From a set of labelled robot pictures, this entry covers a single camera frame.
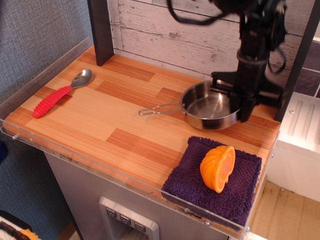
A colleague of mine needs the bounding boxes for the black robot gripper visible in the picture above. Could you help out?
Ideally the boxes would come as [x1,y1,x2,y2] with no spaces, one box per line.
[211,59,285,123]

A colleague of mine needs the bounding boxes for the stainless steel pot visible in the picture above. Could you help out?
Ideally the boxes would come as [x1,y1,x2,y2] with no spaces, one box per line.
[139,80,241,130]

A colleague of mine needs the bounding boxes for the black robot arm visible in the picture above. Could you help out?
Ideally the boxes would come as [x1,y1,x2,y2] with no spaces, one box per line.
[211,0,287,122]

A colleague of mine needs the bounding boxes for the purple cloth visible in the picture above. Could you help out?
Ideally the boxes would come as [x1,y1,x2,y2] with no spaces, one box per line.
[162,136,262,226]

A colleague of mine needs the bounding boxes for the orange plastic pumpkin half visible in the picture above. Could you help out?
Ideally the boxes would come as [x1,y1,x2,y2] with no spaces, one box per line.
[200,145,236,194]

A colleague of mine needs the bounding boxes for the white toy sink unit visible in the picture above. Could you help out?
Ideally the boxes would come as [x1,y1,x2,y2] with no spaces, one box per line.
[265,37,320,203]

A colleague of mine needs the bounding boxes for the clear acrylic table guard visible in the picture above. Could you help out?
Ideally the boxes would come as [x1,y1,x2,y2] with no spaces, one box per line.
[0,38,280,239]

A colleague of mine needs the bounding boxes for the silver toy fridge cabinet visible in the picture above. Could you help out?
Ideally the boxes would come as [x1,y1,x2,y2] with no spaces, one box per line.
[46,154,228,240]

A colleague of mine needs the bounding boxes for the orange toy bottom left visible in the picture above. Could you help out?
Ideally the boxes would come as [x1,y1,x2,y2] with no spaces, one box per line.
[0,221,39,240]

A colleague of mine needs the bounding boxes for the dark right shelf post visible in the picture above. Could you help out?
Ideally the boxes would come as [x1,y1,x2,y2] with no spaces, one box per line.
[274,0,320,122]

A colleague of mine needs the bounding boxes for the dark shelf post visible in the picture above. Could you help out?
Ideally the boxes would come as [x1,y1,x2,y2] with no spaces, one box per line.
[87,0,114,66]
[274,0,320,122]

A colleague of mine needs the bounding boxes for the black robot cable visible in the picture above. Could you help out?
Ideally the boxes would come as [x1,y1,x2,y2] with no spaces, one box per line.
[166,0,287,75]

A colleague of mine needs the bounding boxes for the red handled metal spoon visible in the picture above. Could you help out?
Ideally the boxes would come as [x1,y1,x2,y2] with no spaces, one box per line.
[33,69,93,118]

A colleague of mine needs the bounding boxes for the dark left shelf post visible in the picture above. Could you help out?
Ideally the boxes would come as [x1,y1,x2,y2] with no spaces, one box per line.
[87,0,114,66]

